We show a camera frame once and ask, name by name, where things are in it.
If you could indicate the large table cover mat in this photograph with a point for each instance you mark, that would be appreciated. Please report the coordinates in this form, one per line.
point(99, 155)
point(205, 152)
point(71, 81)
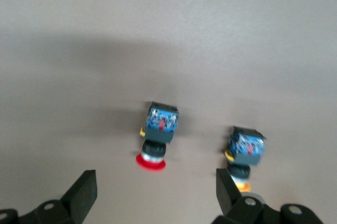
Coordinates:
point(79, 23)

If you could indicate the yellow mushroom push button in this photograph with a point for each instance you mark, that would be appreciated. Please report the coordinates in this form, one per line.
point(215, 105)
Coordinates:
point(246, 150)

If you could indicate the red mushroom push button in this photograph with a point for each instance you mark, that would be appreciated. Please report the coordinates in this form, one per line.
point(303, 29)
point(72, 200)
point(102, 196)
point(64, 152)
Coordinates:
point(158, 134)

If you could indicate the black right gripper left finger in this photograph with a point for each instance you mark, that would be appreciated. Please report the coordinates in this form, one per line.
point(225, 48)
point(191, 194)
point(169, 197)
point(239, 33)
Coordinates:
point(81, 195)

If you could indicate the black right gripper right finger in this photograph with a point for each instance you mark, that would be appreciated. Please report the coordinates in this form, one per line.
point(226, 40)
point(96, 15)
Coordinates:
point(227, 195)

